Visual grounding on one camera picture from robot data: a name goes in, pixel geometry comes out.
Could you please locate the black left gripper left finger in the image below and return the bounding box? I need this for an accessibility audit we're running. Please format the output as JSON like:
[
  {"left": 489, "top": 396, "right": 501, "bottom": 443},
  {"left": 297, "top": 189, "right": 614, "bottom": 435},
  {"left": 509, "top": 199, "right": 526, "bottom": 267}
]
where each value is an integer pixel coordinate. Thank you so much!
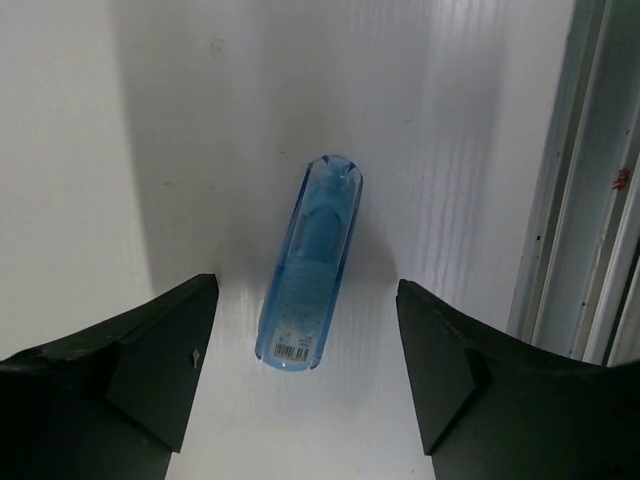
[{"left": 1, "top": 274, "right": 219, "bottom": 479}]

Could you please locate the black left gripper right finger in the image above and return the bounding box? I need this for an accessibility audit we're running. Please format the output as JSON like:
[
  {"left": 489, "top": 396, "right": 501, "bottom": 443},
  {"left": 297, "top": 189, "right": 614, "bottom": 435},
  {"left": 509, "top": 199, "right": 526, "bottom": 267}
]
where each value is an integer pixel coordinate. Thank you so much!
[{"left": 396, "top": 280, "right": 639, "bottom": 479}]

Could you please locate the aluminium mounting rail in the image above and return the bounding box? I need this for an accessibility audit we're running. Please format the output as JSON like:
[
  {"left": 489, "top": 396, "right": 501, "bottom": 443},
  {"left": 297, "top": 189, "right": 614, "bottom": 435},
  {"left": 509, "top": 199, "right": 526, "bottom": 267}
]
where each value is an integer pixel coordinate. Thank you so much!
[{"left": 508, "top": 1, "right": 639, "bottom": 366}]

